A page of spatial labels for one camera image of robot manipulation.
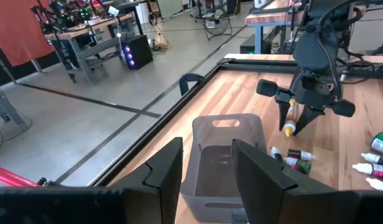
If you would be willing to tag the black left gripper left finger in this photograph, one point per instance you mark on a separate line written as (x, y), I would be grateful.
(160, 186)

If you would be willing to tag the black floor fan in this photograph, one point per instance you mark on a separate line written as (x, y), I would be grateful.
(216, 26)

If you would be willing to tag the black box on floor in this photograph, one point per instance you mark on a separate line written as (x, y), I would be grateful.
(250, 45)

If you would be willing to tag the wooden workbench blue leg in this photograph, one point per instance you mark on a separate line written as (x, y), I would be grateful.
(266, 18)

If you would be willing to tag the white paper tag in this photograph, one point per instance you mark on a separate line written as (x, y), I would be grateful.
(113, 11)

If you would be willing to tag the dark red small dropper bottle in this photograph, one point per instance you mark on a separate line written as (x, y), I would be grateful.
(298, 154)

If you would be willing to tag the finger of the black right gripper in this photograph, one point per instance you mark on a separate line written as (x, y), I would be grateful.
(284, 113)
(306, 119)

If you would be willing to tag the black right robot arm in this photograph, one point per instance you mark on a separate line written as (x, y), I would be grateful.
(328, 12)

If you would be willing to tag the black benchtop robot arms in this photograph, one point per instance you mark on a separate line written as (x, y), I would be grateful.
(66, 15)

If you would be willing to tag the red desk lamp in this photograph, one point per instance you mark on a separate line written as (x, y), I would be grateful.
(7, 175)

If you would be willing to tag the black aluminium table frame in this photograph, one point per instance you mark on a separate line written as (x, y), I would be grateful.
(256, 67)

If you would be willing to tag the orange room partition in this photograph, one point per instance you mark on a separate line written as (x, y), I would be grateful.
(17, 31)

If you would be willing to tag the grey translucent plastic bin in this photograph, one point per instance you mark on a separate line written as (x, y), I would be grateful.
(210, 174)

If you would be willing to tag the black computer tower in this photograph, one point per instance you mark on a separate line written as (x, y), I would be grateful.
(141, 49)

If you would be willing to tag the blue small dropper bottle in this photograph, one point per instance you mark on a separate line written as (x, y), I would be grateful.
(378, 184)

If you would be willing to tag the pink small dropper bottle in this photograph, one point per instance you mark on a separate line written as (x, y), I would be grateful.
(378, 170)

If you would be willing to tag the green small dropper bottle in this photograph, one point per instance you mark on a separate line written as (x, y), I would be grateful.
(303, 166)

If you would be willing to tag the green-tipped food coloring bottle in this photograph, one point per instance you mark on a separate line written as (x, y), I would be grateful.
(382, 144)

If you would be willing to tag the black table clamp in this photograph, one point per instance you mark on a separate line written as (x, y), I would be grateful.
(185, 84)

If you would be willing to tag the yellow-tipped food coloring bottle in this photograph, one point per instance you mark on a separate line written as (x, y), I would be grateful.
(292, 116)

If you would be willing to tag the wooden workbench grey legs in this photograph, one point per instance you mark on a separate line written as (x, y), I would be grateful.
(85, 31)

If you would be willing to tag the grey metal stand leg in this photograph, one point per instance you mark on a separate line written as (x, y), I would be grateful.
(1, 105)

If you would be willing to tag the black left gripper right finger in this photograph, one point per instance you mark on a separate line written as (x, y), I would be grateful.
(266, 193)

